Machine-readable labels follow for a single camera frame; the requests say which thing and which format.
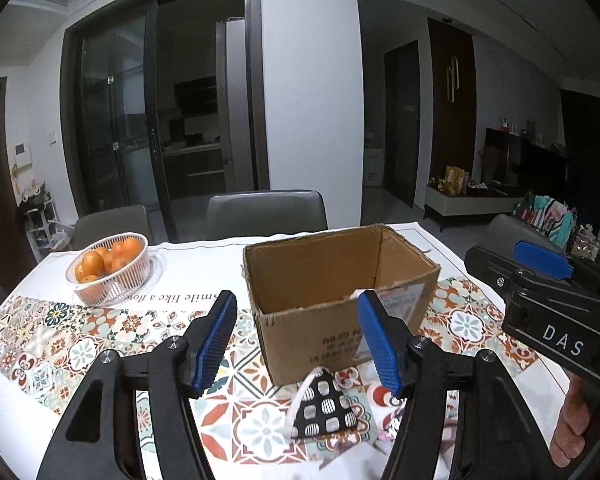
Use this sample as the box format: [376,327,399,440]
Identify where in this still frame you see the pile of oranges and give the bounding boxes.
[75,237,145,283]

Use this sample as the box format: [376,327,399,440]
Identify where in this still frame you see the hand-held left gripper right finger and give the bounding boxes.
[356,290,556,480]

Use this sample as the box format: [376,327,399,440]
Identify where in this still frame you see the brown wooden door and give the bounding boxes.
[0,77,37,277]

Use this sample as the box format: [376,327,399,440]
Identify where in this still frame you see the dark framed sliding glass door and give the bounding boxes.
[61,0,272,242]

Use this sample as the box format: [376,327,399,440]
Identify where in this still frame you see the black television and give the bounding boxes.
[481,127,527,187]

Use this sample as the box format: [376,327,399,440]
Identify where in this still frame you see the black patterned cloth face mask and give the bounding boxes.
[285,366,358,440]

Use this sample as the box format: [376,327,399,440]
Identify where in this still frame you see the white low media console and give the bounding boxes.
[423,184,532,234]

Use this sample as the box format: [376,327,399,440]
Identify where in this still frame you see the white storage rack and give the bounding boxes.
[17,180,73,262]

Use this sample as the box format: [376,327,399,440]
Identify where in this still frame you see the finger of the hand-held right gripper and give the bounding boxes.
[513,240,577,282]
[464,246,531,306]

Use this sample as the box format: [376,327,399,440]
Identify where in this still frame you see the black white floral cloth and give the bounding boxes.
[380,405,406,443]

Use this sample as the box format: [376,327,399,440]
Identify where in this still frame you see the patterned tile print tablecloth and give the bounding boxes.
[0,220,576,480]

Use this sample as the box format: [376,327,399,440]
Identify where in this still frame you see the colourful printed bag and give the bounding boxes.
[511,191,579,251]

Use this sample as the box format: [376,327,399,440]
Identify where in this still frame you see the dark interior door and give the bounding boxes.
[383,40,422,209]

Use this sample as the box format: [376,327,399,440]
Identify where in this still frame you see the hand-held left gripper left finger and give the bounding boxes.
[36,290,238,480]

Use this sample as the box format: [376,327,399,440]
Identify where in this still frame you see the tall dark wooden cabinet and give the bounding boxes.
[426,17,477,202]

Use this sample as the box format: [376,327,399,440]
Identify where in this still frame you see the person's right hand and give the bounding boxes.
[550,375,589,467]

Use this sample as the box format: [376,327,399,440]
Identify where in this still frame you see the white plastic basket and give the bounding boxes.
[65,232,152,307]

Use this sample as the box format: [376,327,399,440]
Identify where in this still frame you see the brown cardboard box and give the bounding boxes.
[242,224,441,386]

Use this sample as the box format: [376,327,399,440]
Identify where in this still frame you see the yellow boxes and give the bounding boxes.
[444,165,470,196]

